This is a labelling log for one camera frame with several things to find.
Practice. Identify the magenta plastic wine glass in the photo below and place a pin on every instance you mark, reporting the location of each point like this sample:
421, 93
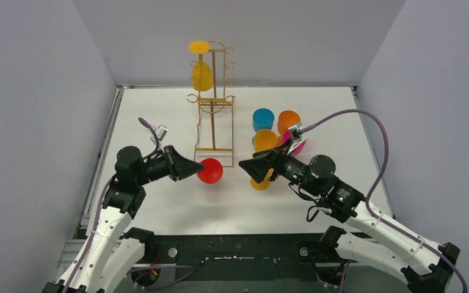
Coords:
299, 148

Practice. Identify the orange plastic wine glass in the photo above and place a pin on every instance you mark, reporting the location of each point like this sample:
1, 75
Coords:
286, 119

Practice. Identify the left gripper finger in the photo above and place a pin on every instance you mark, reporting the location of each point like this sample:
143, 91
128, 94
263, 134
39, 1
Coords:
183, 171
180, 160

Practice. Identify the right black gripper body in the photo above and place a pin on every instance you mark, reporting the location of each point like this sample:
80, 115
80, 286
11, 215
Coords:
290, 166

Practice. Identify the black base frame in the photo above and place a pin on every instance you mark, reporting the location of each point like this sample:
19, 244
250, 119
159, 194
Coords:
239, 257

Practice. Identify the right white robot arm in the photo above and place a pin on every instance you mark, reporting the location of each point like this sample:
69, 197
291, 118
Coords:
423, 265

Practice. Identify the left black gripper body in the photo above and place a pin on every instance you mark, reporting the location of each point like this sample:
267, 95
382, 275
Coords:
170, 162

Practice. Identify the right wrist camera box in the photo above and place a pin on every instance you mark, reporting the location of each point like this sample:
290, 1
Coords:
296, 136

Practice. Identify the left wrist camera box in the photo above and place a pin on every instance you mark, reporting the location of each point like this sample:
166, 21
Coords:
161, 132

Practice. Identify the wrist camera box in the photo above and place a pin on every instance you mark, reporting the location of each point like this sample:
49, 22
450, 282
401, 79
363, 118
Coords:
161, 132
296, 136

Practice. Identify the gold wire glass rack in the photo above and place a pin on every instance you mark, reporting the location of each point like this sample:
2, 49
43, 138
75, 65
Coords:
215, 125

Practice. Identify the blue plastic wine glass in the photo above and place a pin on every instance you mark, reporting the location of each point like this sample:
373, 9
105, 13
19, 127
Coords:
262, 118

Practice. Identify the yellow back wine glass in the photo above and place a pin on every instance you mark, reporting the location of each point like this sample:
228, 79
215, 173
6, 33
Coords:
201, 76

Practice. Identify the red plastic wine glass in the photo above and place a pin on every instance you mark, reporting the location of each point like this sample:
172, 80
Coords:
213, 171

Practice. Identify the yellow wine glass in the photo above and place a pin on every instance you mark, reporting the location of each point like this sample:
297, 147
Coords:
201, 76
264, 139
265, 182

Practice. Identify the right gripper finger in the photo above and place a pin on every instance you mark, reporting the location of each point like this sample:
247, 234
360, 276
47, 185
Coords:
260, 160
259, 172

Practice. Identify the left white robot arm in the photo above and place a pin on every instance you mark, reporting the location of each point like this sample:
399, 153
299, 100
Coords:
113, 247

